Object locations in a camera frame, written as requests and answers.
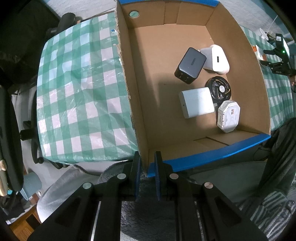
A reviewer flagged grey wall charger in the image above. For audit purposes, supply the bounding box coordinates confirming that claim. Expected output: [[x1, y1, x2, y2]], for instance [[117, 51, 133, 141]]
[[174, 47, 206, 84]]

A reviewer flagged white oval case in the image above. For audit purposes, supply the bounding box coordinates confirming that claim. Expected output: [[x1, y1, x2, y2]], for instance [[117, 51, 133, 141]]
[[200, 44, 230, 75]]

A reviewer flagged white octagonal box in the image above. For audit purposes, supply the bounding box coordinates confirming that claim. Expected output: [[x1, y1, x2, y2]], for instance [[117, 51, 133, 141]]
[[217, 100, 240, 133]]

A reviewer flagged white electric kettle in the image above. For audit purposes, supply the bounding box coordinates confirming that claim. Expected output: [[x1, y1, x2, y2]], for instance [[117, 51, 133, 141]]
[[259, 28, 269, 41]]

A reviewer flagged white orange power bank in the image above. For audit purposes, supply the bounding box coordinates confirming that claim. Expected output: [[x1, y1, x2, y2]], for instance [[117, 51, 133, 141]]
[[252, 45, 265, 61]]

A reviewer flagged blue cardboard box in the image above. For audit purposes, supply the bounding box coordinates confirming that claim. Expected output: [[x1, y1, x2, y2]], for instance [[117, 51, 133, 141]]
[[115, 1, 270, 177]]

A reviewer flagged black office chair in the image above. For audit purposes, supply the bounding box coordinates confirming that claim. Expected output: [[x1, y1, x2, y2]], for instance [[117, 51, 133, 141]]
[[1, 1, 79, 196]]

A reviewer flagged white charger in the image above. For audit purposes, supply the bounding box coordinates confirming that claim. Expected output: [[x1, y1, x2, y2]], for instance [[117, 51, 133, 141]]
[[179, 87, 215, 118]]

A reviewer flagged green checkered tablecloth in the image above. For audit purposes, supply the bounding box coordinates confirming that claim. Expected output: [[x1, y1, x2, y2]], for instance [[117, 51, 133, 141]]
[[37, 12, 137, 164]]

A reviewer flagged black round disc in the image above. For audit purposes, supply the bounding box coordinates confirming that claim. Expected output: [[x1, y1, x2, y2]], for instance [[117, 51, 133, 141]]
[[205, 76, 231, 103]]

